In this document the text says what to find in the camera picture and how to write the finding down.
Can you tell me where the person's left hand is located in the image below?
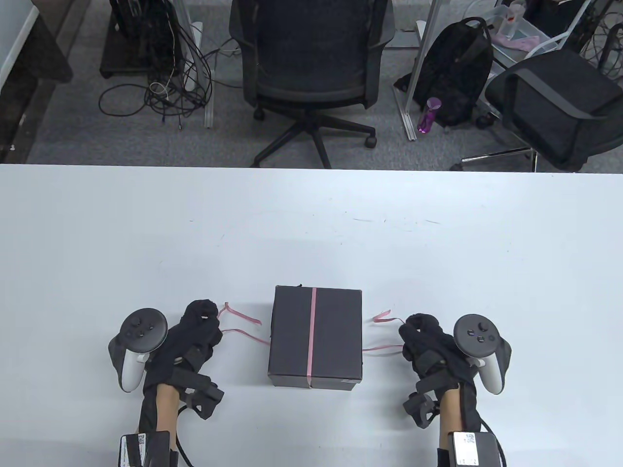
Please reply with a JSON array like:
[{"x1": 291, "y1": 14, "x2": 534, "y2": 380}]
[{"x1": 143, "y1": 299, "x2": 224, "y2": 395}]

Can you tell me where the grey hand controller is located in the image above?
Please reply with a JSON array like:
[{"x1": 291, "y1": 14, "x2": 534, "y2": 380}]
[
  {"x1": 108, "y1": 308, "x2": 169, "y2": 394},
  {"x1": 453, "y1": 315, "x2": 513, "y2": 395}
]

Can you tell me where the black cardboard box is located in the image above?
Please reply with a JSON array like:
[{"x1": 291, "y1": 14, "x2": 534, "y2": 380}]
[{"x1": 268, "y1": 285, "x2": 364, "y2": 382}]

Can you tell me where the black mesh office chair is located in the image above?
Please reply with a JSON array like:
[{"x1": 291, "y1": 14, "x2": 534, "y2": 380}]
[{"x1": 229, "y1": 0, "x2": 396, "y2": 169}]

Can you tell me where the tangle of black cables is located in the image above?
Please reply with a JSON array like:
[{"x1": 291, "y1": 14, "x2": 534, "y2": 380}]
[
  {"x1": 579, "y1": 0, "x2": 623, "y2": 81},
  {"x1": 98, "y1": 15, "x2": 215, "y2": 129}
]

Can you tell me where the black right wrist pack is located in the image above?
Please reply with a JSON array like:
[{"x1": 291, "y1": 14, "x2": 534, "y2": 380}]
[{"x1": 437, "y1": 431, "x2": 504, "y2": 467}]

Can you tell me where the black computer tower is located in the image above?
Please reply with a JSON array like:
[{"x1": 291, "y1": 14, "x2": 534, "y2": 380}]
[{"x1": 110, "y1": 0, "x2": 183, "y2": 73}]

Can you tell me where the black chair with grey armrest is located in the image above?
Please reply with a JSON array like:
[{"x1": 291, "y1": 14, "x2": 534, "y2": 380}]
[{"x1": 450, "y1": 49, "x2": 623, "y2": 172}]

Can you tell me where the grey left hand controller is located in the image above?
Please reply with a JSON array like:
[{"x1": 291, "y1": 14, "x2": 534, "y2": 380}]
[{"x1": 108, "y1": 308, "x2": 169, "y2": 394}]

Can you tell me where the purple water bottle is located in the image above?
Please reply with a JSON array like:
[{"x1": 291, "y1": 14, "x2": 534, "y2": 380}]
[{"x1": 417, "y1": 96, "x2": 442, "y2": 135}]

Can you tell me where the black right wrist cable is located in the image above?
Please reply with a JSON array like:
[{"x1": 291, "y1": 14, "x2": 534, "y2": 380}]
[{"x1": 479, "y1": 416, "x2": 508, "y2": 467}]

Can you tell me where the clear plastic bin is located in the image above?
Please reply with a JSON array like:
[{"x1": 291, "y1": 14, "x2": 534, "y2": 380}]
[{"x1": 492, "y1": 0, "x2": 558, "y2": 54}]

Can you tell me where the pink bow ribbon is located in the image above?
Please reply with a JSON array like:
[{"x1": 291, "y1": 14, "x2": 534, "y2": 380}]
[{"x1": 217, "y1": 287, "x2": 407, "y2": 390}]

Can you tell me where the white desk with dark sides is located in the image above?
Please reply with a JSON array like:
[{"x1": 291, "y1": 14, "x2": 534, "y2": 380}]
[{"x1": 0, "y1": 0, "x2": 91, "y2": 163}]

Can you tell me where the white power strip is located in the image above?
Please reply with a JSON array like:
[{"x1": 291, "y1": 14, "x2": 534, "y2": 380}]
[{"x1": 185, "y1": 22, "x2": 203, "y2": 90}]

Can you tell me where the clear spray bottle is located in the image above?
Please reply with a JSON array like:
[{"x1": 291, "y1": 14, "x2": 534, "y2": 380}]
[{"x1": 505, "y1": 0, "x2": 527, "y2": 38}]

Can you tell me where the black left wrist pack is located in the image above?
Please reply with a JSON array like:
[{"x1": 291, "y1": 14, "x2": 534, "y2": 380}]
[{"x1": 118, "y1": 431, "x2": 178, "y2": 467}]

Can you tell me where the person's left forearm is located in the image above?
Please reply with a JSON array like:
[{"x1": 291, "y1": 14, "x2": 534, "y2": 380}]
[{"x1": 136, "y1": 384, "x2": 183, "y2": 467}]

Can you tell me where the person's right hand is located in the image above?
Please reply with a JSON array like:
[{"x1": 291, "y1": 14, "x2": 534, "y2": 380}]
[{"x1": 398, "y1": 314, "x2": 480, "y2": 395}]

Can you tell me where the black wrist pack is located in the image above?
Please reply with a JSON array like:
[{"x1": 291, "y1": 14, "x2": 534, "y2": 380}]
[
  {"x1": 118, "y1": 431, "x2": 178, "y2": 467},
  {"x1": 437, "y1": 431, "x2": 504, "y2": 467}
]

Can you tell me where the black backpack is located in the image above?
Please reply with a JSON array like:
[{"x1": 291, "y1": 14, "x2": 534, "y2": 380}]
[{"x1": 393, "y1": 16, "x2": 495, "y2": 128}]

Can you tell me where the grey right hand controller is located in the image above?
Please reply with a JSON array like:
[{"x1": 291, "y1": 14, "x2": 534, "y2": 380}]
[{"x1": 453, "y1": 315, "x2": 513, "y2": 395}]

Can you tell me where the pink cloth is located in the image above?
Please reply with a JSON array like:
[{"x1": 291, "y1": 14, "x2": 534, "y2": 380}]
[{"x1": 496, "y1": 32, "x2": 542, "y2": 50}]

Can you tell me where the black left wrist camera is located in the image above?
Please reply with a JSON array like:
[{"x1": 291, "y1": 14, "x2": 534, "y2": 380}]
[{"x1": 183, "y1": 377, "x2": 225, "y2": 421}]

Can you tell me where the person's right forearm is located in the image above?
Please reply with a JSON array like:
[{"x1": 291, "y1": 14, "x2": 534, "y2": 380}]
[{"x1": 436, "y1": 382, "x2": 482, "y2": 467}]

